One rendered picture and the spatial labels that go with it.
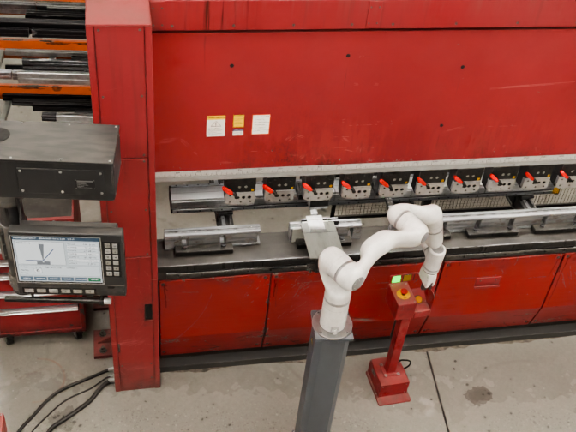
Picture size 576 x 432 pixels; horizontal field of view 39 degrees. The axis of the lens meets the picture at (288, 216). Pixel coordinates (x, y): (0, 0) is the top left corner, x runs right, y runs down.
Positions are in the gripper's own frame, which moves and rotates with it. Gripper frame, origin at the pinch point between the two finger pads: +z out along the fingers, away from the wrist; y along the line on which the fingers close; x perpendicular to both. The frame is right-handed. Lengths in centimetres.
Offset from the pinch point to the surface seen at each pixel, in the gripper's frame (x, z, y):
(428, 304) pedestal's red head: 4.0, 13.6, 3.1
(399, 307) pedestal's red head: -14.9, 6.9, 5.4
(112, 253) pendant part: -156, -73, 4
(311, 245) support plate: -55, -14, -27
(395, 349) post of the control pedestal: -8, 50, 6
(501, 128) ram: 42, -68, -40
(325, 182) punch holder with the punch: -46, -41, -45
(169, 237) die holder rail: -124, -11, -50
